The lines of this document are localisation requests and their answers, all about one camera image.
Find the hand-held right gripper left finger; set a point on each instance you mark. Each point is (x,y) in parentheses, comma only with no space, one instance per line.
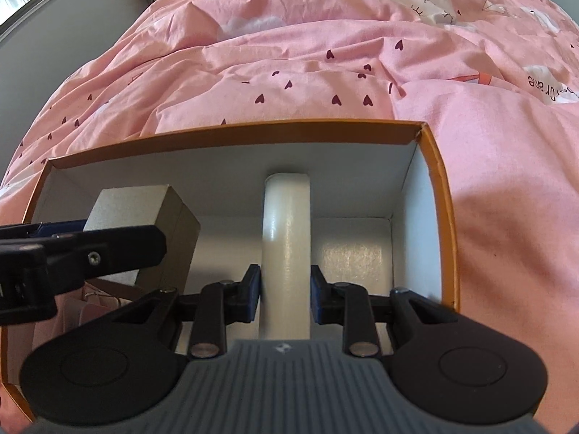
(253,294)

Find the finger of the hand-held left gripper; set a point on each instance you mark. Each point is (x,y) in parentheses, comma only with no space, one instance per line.
(117,246)
(59,227)

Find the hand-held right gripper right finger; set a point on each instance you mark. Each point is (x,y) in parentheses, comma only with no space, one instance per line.
(319,294)

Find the gold small box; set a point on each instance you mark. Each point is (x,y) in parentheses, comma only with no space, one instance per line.
(131,208)

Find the white glasses case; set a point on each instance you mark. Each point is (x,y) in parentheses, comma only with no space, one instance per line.
(287,235)

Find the orange cardboard box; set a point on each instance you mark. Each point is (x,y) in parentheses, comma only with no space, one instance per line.
(353,176)

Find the pink printed blanket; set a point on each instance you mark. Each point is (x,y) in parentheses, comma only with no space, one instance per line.
(316,54)

